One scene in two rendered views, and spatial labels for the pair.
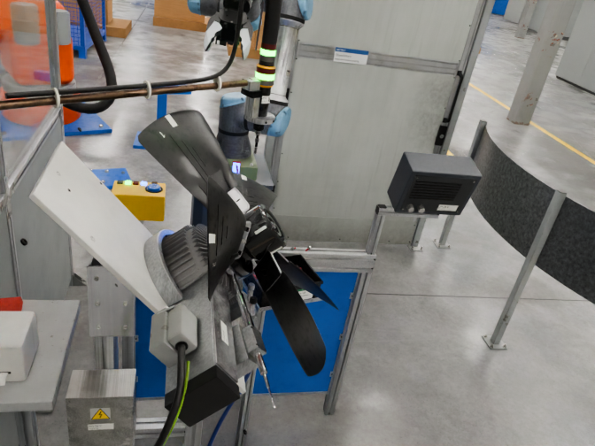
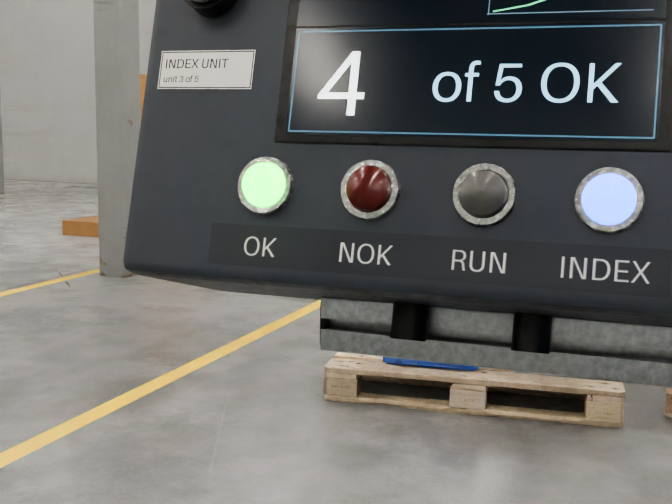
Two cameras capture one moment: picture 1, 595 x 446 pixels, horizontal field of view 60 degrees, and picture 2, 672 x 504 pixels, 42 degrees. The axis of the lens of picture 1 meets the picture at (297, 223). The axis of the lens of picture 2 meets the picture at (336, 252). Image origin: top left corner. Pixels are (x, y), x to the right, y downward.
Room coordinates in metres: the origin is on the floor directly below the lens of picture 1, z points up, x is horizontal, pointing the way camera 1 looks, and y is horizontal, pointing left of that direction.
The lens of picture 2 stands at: (2.10, -0.23, 1.14)
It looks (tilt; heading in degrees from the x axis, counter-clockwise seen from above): 8 degrees down; 215
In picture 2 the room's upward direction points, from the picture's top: 1 degrees clockwise
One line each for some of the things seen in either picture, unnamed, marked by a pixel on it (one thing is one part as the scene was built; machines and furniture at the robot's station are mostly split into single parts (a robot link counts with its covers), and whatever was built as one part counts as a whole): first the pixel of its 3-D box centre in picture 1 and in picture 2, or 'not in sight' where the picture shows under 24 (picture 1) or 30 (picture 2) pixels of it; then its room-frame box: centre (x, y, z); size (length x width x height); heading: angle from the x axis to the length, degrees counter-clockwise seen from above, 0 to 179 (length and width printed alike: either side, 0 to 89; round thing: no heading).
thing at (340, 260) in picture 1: (254, 257); not in sight; (1.55, 0.13, 0.82); 0.90 x 0.04 x 0.08; 105
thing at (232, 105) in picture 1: (236, 111); not in sight; (1.90, 0.30, 1.23); 0.13 x 0.12 x 0.14; 77
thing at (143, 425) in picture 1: (151, 427); not in sight; (0.99, 0.31, 0.56); 0.19 x 0.04 x 0.04; 105
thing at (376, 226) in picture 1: (375, 229); not in sight; (1.67, -0.28, 0.96); 0.03 x 0.03 x 0.20; 15
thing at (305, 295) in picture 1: (281, 280); not in sight; (1.41, 0.02, 0.85); 0.22 x 0.17 x 0.07; 121
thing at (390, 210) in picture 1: (407, 211); (551, 338); (1.69, -0.38, 1.04); 0.24 x 0.03 x 0.03; 105
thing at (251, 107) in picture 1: (258, 99); not in sight; (1.17, 0.14, 1.50); 0.09 x 0.07 x 0.10; 140
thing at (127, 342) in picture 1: (127, 349); not in sight; (1.44, 0.54, 0.39); 0.04 x 0.04 x 0.78; 15
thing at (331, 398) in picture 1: (344, 346); not in sight; (1.67, -0.28, 0.39); 0.04 x 0.04 x 0.78; 15
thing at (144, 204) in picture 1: (139, 202); not in sight; (1.45, 0.51, 1.02); 0.16 x 0.10 x 0.11; 105
